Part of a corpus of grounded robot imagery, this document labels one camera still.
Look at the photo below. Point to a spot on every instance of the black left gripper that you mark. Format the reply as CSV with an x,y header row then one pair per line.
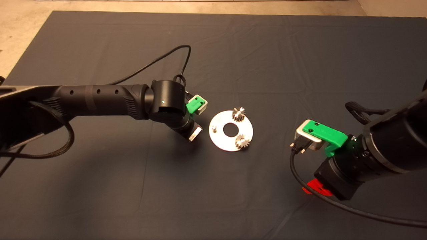
x,y
190,130

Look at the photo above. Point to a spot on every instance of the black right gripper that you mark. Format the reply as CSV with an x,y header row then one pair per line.
x,y
340,178

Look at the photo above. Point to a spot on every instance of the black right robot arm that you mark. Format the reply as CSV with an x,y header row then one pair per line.
x,y
400,140

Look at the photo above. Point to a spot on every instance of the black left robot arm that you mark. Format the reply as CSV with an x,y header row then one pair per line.
x,y
100,100

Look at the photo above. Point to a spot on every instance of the round metal carrier plate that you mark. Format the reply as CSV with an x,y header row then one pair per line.
x,y
220,140

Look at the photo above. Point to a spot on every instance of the dark grey table cloth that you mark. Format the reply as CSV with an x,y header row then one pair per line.
x,y
233,50

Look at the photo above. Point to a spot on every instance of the left wrist green camera mount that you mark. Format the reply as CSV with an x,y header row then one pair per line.
x,y
192,106

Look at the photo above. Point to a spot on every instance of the wrist green camera mount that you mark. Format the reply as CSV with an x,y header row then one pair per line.
x,y
192,106
328,134

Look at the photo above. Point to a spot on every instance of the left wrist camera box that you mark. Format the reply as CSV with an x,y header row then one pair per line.
x,y
201,107

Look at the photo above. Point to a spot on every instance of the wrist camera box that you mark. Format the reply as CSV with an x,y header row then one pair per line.
x,y
201,107
305,138

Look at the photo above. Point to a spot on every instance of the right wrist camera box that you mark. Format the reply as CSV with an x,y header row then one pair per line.
x,y
305,138

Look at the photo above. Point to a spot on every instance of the right wrist green camera mount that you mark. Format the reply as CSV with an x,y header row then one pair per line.
x,y
328,134

